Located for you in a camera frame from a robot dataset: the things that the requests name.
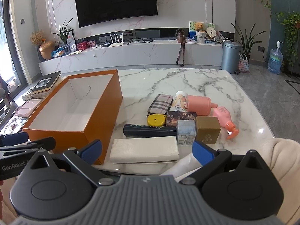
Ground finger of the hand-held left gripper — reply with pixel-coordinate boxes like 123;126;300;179
0;137;56;156
0;132;29;146

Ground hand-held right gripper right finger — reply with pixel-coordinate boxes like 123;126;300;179
178;141;270;185

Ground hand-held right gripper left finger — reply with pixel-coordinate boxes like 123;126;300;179
20;139;114;187

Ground gold square box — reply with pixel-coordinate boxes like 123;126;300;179
196;116;221;144

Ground small grey-blue box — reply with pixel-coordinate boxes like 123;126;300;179
176;119;197;146

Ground dark illustrated card box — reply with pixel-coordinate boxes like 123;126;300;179
165;111;197;127

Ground pink pump bottle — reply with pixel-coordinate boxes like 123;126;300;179
213;106;239;140

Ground salmon plastic bottle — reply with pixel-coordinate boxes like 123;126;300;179
187;95;218;116

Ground orange cardboard box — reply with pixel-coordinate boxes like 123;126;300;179
22;69;123;165

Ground white rectangular box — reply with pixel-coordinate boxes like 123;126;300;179
109;136;180;164

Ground yellow tape measure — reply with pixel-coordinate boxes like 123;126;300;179
147;114;167;126

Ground black tube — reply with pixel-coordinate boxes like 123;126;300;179
123;124;177;137

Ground plaid zip case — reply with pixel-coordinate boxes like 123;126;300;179
148;94;174;116

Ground glass dish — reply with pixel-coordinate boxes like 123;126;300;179
4;117;27;132

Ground white plastic tube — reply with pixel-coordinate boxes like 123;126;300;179
160;152;203;182

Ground pink tray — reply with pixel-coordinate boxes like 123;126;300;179
15;99;44;117

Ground stack of books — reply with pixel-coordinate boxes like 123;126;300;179
22;84;59;102

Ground dark hardcover book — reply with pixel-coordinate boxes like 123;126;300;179
31;71;62;94

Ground cream cushioned chair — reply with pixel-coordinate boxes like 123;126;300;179
258;137;300;216

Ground snack bags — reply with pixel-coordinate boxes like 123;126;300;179
52;46;65;58

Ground gold vase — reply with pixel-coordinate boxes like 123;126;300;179
39;41;55;60

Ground pink woven basket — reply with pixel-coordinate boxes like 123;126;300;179
238;53;249;73

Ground grey trash can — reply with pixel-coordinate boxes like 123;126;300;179
221;40;242;74

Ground dried flower bunch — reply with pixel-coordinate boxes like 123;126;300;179
30;31;45;45

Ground red gift boxes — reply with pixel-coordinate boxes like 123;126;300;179
77;41;96;50

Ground white marble TV cabinet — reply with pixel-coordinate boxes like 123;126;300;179
38;39;224;74

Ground green plant in glass vase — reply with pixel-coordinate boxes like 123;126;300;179
52;18;74;54

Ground white router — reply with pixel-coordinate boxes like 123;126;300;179
110;33;125;47

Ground blue water jug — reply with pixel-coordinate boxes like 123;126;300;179
268;41;284;75

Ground long-leaf potted plant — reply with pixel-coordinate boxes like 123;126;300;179
231;23;268;61

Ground picture with plush toy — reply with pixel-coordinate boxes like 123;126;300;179
189;21;215;43

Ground trailing ivy plant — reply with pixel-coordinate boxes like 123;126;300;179
277;12;300;66

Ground black television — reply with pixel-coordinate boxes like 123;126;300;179
74;0;158;28

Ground brown bag with strap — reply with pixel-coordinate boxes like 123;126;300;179
176;30;186;66

